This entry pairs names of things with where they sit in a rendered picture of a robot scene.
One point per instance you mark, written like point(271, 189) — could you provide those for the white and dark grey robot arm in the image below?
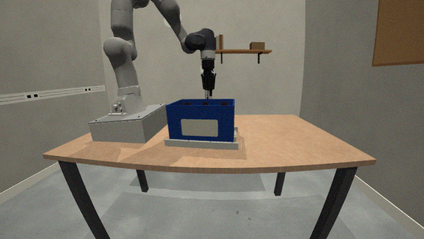
point(121, 49)

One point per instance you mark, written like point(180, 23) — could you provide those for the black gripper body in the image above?
point(208, 66)

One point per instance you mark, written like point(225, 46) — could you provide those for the blue plastic crate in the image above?
point(213, 122)

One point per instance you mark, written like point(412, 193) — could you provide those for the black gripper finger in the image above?
point(211, 84)
point(205, 84)

